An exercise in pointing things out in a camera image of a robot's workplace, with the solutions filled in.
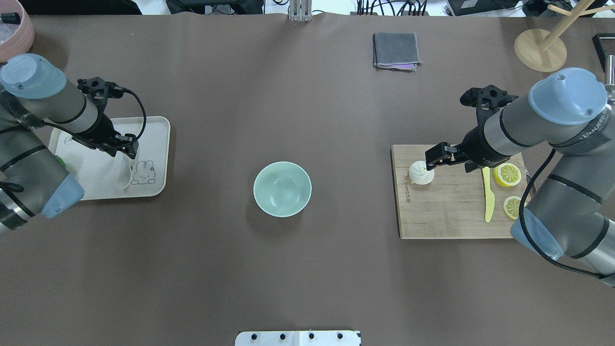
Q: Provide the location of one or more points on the pink bowl with cubes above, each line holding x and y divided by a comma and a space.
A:
20, 39

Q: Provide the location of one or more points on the mint green bowl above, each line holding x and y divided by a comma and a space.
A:
282, 189

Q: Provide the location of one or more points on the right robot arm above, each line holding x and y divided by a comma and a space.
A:
560, 217

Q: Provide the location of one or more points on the lower lemon half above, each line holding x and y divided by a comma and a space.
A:
507, 175

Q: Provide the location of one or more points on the aluminium frame post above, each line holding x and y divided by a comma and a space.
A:
300, 10

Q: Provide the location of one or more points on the white ceramic spoon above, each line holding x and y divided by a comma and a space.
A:
124, 173

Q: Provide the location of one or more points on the green lime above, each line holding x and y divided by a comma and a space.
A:
60, 160

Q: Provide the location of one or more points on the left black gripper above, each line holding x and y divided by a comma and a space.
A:
101, 129

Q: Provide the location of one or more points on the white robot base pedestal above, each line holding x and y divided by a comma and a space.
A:
299, 338

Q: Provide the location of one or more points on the upper lemon slice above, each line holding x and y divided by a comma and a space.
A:
511, 207

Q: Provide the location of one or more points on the bamboo cutting board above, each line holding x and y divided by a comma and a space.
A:
452, 206

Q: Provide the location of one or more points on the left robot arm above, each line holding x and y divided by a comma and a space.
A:
36, 94

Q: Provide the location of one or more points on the beige rabbit tray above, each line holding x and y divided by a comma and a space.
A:
105, 177

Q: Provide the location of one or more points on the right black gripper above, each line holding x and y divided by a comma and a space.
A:
476, 145

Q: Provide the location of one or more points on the folded grey cloth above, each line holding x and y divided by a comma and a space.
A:
396, 51

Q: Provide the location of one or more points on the wooden mug tree stand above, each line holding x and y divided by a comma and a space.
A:
543, 50

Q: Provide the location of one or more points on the yellow plastic knife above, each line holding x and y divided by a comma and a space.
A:
489, 196

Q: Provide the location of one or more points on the metal scoop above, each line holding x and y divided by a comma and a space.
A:
609, 77

